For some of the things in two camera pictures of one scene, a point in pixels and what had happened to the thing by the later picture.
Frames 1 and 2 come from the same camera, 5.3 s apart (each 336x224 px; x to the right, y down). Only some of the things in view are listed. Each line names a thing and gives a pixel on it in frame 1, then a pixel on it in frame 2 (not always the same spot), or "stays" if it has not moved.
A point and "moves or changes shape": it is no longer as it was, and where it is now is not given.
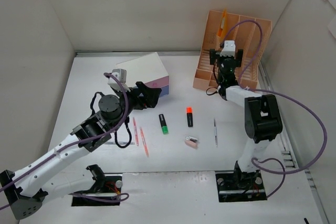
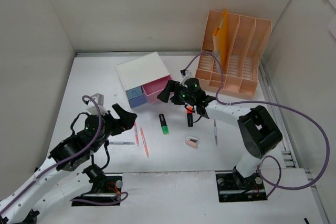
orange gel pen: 144,141 stays
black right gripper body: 213,56 → 177,93
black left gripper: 140,96 → 113,125
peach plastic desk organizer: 246,36 stays
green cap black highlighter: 164,127 stays
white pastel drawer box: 149,70 stays
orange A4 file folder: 221,32 moves or changes shape
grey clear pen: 119,143 stays
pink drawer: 158,83 stays
